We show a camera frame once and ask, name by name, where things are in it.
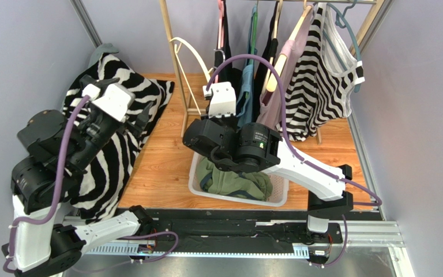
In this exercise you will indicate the black mounting rail base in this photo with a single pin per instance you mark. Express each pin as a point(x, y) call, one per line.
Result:
point(248, 233)

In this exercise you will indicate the blue ribbed tank top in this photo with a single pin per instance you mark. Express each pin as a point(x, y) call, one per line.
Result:
point(245, 101)

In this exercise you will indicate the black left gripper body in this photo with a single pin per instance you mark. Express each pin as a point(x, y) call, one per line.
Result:
point(99, 131)

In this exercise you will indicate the white perforated plastic basket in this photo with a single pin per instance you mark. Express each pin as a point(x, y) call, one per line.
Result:
point(277, 199)

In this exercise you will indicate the lilac ribbed tank top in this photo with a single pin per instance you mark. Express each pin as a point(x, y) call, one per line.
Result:
point(270, 111)

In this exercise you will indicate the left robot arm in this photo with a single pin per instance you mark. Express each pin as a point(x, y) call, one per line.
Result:
point(60, 148)

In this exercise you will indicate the green hanger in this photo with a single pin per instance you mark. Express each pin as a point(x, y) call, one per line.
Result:
point(252, 35)

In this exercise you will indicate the zebra print blanket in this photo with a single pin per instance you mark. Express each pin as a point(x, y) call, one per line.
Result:
point(103, 185)

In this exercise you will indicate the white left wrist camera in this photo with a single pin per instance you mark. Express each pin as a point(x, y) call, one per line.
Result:
point(115, 101)

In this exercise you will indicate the wooden hanger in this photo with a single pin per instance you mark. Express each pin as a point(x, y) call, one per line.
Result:
point(292, 48)

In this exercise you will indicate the pink hanger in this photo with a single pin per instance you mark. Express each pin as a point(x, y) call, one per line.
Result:
point(219, 52)

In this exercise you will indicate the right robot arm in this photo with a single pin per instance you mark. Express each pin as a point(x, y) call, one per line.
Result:
point(256, 148)

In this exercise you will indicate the black white striped tank top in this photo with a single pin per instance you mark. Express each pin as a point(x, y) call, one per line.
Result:
point(325, 76)

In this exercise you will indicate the teal wire hanger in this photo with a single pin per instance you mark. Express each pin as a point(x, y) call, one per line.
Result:
point(348, 34)

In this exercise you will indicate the green tank top navy trim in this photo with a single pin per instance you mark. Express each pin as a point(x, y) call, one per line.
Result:
point(251, 186)

